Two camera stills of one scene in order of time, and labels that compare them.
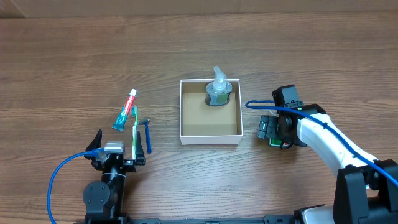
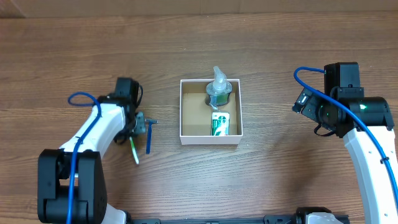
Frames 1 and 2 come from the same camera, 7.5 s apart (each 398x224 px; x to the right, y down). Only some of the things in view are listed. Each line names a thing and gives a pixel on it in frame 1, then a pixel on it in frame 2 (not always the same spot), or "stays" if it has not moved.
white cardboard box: [201, 124] stays
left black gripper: [116, 162] → [132, 130]
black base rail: [114, 218] stays
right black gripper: [266, 130] → [325, 115]
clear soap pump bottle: [219, 91] stays
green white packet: [273, 142] → [220, 124]
